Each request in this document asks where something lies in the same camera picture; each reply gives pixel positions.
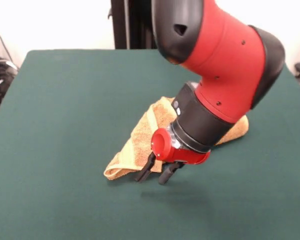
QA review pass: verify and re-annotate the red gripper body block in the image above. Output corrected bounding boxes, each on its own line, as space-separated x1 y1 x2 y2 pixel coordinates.
151 127 211 166

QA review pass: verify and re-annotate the black upright post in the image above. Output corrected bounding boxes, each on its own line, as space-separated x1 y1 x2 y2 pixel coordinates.
107 0 158 50

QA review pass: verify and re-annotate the tangled black cable bundle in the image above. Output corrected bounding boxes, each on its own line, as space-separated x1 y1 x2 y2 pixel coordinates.
0 22 20 123

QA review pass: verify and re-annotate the dark green table cloth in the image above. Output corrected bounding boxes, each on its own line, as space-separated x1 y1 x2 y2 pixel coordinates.
0 49 300 240

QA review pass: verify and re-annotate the tan terry towel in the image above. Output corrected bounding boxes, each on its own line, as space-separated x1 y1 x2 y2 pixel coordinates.
103 96 250 181

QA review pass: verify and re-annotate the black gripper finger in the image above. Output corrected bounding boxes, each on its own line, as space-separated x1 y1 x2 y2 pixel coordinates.
135 152 157 183
158 161 185 186

